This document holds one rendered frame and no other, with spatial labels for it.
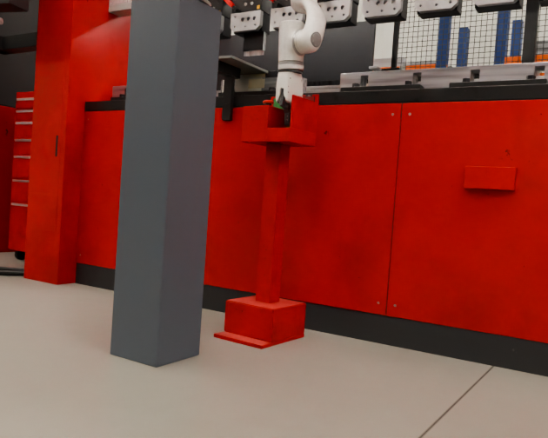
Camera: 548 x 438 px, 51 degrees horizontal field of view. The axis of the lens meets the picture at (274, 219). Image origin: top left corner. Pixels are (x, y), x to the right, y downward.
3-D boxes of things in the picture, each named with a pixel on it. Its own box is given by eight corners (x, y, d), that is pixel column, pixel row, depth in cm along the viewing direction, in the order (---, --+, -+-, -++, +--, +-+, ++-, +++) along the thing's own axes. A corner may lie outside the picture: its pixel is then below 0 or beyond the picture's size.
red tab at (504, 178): (463, 188, 184) (464, 165, 183) (464, 188, 185) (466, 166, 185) (513, 190, 176) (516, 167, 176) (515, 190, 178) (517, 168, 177)
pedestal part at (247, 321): (213, 336, 193) (216, 301, 192) (257, 326, 213) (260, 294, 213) (261, 349, 181) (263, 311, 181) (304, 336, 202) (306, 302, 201)
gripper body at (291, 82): (290, 72, 197) (289, 105, 199) (272, 68, 189) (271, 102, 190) (308, 70, 193) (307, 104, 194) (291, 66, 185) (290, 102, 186)
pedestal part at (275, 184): (255, 301, 199) (265, 142, 197) (265, 299, 203) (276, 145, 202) (269, 303, 195) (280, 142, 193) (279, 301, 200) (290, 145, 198)
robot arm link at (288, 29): (310, 63, 190) (290, 65, 197) (311, 21, 189) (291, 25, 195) (292, 59, 184) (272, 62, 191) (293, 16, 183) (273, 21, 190)
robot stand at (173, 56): (156, 368, 155) (180, -10, 151) (109, 354, 164) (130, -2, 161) (199, 355, 170) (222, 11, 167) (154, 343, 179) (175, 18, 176)
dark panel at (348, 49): (182, 117, 330) (186, 39, 328) (183, 117, 331) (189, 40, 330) (367, 114, 272) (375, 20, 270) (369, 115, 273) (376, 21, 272)
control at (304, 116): (240, 141, 197) (244, 88, 196) (268, 147, 210) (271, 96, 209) (290, 141, 185) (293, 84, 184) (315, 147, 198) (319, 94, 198)
